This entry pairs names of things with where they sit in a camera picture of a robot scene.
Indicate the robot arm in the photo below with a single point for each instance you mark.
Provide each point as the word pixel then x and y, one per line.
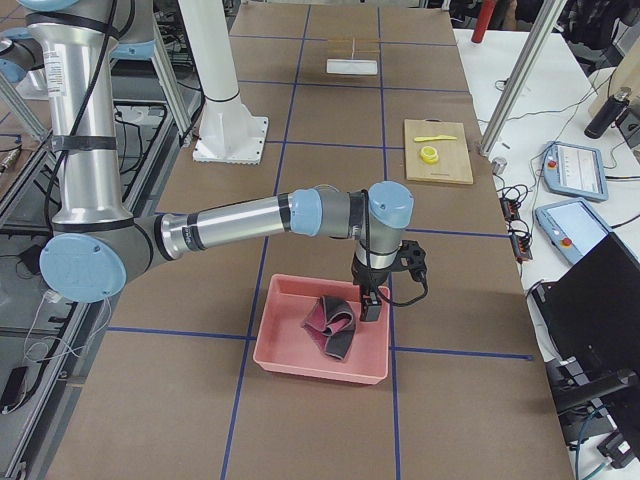
pixel 97 245

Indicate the pink and grey cloth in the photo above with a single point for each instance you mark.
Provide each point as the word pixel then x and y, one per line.
pixel 331 324

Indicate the black water bottle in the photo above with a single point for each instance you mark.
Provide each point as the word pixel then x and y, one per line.
pixel 608 113

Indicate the near blue teach pendant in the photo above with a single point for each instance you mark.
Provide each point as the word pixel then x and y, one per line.
pixel 573 227

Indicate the yellow plastic knife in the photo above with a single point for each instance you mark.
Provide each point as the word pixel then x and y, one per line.
pixel 419 139

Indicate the pink plastic bin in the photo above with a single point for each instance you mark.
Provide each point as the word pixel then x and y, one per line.
pixel 283 346

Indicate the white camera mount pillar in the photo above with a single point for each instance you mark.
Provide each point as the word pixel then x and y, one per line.
pixel 228 132

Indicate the far blue teach pendant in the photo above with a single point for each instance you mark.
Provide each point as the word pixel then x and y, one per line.
pixel 574 170

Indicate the yellow lemon slices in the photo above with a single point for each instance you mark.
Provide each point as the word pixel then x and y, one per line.
pixel 429 155

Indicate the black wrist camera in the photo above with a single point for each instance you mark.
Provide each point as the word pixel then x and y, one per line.
pixel 411 258

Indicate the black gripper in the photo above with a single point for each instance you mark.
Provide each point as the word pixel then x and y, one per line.
pixel 366 278

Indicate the bamboo cutting board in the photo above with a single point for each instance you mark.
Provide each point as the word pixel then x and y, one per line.
pixel 454 166

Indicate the aluminium frame post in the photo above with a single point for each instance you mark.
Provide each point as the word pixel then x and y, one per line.
pixel 535 42

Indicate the red bottle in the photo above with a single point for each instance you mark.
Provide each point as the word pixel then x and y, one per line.
pixel 483 20

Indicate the blue teach pendant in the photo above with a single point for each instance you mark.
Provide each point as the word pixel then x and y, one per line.
pixel 574 170
pixel 573 227

